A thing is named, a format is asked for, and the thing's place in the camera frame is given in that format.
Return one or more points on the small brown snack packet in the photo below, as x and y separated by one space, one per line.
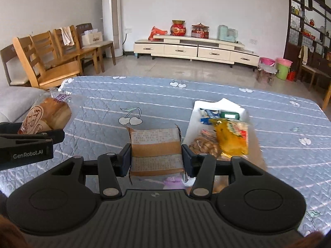
155 149

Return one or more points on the red plastic bag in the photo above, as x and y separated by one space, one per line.
156 33

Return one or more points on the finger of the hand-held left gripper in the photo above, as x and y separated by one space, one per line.
9 128
55 136

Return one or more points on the wooden chair with beige towel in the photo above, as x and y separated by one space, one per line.
315 69

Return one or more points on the white cardboard box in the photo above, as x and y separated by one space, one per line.
201 106

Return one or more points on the cream tv cabinet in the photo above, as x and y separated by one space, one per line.
186 50

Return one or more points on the beige towel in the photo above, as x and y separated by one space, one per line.
303 54

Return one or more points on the clear bread loaf packet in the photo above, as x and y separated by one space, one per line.
51 113

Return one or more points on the clear bag of brown crackers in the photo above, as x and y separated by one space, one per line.
204 146

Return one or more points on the lilac snack packet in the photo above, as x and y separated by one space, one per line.
173 181

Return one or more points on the white towel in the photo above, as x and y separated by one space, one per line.
67 36

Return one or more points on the dark brown chair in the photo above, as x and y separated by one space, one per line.
104 45

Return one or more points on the dark chair with grey seat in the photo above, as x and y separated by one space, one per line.
15 75

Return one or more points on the blue snack packet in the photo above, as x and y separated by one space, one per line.
210 113

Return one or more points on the dark wooden display shelf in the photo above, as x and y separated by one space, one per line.
310 13

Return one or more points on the small wooden stool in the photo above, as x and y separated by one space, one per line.
266 72

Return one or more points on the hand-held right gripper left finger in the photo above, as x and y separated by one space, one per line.
126 160

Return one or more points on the red round vase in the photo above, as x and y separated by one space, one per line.
178 29

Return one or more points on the white gift bag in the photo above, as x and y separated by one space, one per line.
91 38

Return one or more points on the green bucket with pink rim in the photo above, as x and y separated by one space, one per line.
283 71

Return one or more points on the mint green appliance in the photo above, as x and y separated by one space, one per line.
225 33

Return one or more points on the small red bucket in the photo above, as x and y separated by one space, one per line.
291 75

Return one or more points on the yellow snack bag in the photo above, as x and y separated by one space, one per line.
230 139

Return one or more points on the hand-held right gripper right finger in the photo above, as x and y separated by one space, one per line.
186 160

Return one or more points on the light wooden table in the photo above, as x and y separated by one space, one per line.
328 93

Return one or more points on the pink basin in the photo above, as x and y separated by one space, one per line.
267 61

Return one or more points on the grey sofa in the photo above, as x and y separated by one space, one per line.
15 100

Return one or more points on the white standing air conditioner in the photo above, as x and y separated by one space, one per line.
112 18

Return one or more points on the green white snack packet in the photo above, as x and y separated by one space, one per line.
228 115

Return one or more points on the light wooden chair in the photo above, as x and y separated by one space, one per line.
86 53
59 73
41 42

